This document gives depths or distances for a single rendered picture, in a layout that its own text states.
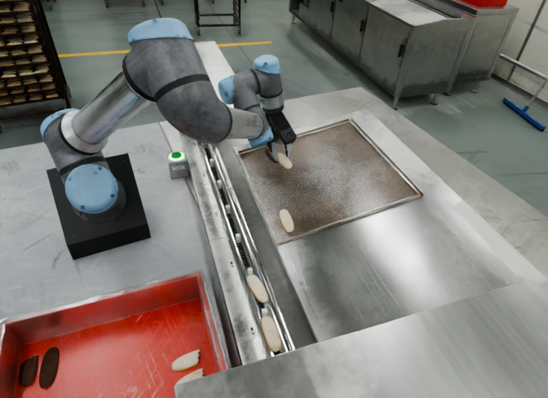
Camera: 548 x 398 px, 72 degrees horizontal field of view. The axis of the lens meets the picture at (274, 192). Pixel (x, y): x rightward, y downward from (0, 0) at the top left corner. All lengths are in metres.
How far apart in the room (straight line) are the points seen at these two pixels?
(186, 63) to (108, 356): 0.72
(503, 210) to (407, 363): 1.20
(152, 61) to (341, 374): 0.60
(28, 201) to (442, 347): 1.39
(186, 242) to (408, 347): 0.88
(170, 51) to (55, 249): 0.81
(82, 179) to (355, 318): 0.75
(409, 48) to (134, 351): 3.29
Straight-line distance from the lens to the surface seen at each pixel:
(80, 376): 1.08
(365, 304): 1.04
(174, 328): 1.08
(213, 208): 1.31
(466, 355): 0.55
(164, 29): 0.79
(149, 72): 0.78
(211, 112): 0.76
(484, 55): 4.62
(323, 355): 0.50
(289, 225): 1.18
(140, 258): 1.25
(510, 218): 1.63
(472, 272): 1.15
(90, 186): 1.04
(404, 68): 3.82
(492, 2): 4.53
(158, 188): 1.48
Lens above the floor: 1.74
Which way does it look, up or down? 40 degrees down
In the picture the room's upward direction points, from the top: 3 degrees clockwise
